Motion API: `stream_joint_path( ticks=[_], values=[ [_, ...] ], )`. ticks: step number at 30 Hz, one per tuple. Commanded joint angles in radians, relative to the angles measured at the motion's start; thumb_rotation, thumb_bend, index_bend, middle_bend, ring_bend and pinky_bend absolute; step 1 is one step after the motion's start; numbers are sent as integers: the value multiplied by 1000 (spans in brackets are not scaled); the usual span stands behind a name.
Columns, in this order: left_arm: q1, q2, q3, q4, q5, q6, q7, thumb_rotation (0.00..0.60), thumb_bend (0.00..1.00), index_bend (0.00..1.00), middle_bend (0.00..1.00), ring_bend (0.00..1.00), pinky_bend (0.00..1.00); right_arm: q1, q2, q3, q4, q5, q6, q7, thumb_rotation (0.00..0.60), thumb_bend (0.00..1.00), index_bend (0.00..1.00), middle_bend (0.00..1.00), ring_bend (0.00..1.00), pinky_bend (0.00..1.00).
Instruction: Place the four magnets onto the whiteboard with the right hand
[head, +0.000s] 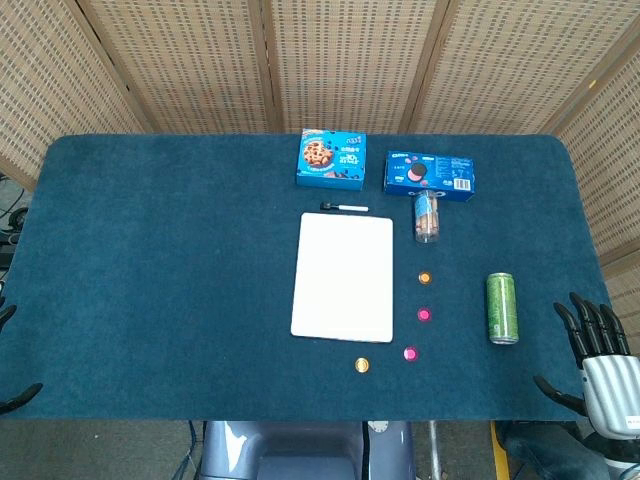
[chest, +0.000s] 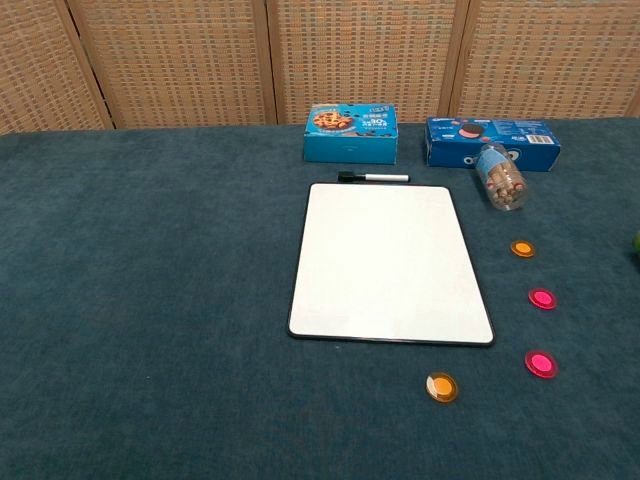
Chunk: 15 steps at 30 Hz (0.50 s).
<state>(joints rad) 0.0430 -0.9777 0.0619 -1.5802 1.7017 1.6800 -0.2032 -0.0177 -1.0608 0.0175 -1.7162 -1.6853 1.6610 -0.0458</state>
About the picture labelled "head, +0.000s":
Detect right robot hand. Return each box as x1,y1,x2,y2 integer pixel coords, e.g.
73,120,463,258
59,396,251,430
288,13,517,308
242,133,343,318
533,292,640,442

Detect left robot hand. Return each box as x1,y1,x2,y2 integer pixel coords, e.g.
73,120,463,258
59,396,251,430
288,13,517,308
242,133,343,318
0,304,44,416

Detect yellow floor tape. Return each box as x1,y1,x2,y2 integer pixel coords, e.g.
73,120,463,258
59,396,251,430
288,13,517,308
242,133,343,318
491,420,512,480

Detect green drink can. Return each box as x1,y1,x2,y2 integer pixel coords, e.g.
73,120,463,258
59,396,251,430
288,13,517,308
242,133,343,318
486,272,519,346

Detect dark blue table cloth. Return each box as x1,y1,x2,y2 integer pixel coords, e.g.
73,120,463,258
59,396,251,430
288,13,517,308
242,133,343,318
0,133,636,422

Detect metal table leg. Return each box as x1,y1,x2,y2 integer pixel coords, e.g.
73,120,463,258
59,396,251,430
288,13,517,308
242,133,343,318
428,420,444,480

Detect clear jar of biscuit sticks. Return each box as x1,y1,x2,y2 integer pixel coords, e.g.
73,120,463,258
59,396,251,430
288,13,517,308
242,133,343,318
412,189,442,245

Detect dark blue Oreo box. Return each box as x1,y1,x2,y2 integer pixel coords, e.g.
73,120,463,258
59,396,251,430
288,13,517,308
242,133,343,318
383,150,476,203

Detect grey-blue robot torso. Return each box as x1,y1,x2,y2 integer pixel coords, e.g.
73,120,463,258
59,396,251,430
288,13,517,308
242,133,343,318
199,420,416,480

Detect white magnetic whiteboard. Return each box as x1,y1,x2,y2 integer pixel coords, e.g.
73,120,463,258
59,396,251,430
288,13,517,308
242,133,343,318
290,212,395,345

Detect light blue cookie box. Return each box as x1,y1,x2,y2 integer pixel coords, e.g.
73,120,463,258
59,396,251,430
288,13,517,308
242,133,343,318
295,128,368,193

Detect woven bamboo folding screen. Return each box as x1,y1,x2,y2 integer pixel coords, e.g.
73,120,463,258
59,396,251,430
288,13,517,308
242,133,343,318
0,0,640,321

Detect black floor cables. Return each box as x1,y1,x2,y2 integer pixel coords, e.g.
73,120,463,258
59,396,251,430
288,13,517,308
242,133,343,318
0,174,32,271

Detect blue cable under table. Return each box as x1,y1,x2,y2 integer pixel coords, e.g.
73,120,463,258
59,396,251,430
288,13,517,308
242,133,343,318
183,420,202,480

